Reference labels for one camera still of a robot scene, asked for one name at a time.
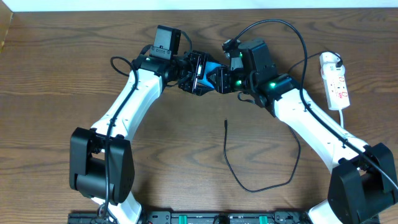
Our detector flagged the black charging cable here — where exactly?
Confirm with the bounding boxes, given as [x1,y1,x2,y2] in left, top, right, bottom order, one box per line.
[223,50,344,194]

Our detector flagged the white power strip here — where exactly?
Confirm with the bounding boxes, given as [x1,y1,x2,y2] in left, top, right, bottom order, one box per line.
[319,52,351,111]

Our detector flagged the blue screen Galaxy smartphone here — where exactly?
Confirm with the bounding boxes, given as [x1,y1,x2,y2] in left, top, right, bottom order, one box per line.
[198,62,228,90]

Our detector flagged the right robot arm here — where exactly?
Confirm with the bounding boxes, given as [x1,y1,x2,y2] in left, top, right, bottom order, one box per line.
[205,67,397,223]

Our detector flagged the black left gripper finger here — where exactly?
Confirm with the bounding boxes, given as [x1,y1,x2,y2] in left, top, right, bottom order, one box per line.
[195,86,214,96]
[204,53,220,65]

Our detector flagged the white charger plug adapter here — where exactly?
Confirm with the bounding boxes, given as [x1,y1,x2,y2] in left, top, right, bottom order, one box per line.
[319,52,345,80]

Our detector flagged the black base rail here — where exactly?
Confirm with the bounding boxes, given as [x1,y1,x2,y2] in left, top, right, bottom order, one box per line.
[67,210,381,224]

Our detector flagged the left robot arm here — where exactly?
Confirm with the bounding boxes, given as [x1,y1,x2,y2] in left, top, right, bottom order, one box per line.
[68,45,228,223]

